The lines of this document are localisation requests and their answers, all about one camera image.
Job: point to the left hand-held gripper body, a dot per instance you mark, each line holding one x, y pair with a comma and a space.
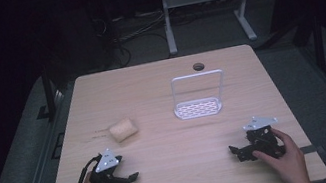
108, 175

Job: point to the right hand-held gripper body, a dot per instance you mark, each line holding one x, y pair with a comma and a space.
263, 141

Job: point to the beige sponge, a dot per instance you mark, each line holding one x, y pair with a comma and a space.
123, 129

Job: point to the white metal rack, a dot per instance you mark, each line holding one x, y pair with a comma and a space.
198, 97

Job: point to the person's right hand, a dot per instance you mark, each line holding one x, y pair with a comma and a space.
286, 161

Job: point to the grey tape strip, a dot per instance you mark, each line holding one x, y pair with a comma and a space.
310, 149

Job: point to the grey metal stand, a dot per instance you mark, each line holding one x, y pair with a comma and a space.
206, 9

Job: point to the black metal post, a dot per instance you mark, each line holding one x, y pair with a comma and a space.
320, 43
48, 93

